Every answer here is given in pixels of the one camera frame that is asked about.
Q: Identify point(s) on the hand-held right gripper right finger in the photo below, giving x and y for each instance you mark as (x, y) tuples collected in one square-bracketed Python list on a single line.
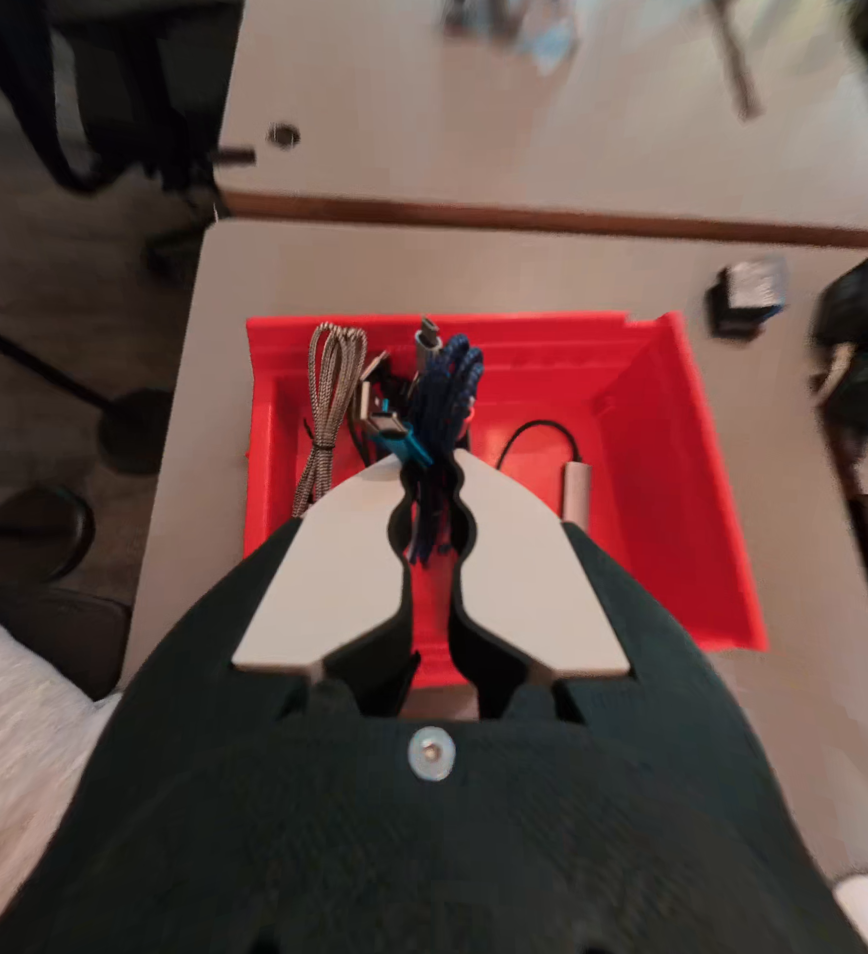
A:
[(545, 589)]

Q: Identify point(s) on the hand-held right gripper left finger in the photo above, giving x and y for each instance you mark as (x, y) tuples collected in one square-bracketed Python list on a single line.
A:
[(329, 581)]

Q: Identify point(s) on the red plastic bin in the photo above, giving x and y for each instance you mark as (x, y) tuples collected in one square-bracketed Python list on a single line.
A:
[(650, 484)]

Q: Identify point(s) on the grey desk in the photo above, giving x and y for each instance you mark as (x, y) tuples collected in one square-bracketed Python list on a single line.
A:
[(478, 134), (776, 730)]

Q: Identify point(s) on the black desk grommet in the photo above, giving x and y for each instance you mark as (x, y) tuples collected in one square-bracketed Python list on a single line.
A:
[(282, 136)]

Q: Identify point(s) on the silver usb plug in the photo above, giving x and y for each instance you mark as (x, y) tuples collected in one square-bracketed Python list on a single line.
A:
[(372, 387)]

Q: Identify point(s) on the black round stand base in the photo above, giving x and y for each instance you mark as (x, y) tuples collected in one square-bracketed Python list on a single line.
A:
[(35, 533), (135, 432)]

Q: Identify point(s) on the grey usb plug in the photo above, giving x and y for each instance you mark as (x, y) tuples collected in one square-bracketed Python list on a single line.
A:
[(426, 341)]

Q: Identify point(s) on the dark chair seat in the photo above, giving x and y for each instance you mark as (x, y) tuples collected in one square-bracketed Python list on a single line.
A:
[(46, 633)]

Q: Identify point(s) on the black power adapter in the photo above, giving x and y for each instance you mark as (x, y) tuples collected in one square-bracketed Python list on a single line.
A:
[(750, 291)]

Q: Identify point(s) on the person's grey hoodie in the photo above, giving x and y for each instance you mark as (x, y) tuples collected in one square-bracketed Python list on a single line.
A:
[(1, 782)]

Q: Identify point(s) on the dark bulky object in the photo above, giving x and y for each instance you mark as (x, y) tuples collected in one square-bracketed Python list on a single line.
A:
[(862, 335)]

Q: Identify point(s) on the black office chair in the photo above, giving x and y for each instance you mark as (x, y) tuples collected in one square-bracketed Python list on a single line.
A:
[(106, 82)]

